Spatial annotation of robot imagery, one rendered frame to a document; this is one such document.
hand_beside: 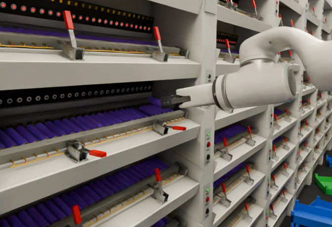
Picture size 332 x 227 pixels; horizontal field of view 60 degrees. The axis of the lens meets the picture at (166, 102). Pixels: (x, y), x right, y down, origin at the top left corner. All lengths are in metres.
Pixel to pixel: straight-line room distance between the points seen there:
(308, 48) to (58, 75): 0.44
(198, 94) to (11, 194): 0.42
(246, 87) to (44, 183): 0.43
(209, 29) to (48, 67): 0.57
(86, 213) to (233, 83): 0.44
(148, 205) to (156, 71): 0.35
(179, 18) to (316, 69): 0.52
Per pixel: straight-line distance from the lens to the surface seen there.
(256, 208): 1.69
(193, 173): 0.97
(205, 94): 0.67
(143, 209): 0.79
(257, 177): 1.58
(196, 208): 1.01
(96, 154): 0.54
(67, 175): 0.57
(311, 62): 0.56
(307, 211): 2.41
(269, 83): 0.62
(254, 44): 0.66
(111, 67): 0.60
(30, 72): 0.50
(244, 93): 0.64
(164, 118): 0.83
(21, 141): 0.60
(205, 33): 0.92
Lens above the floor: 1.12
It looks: 7 degrees down
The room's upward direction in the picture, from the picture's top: straight up
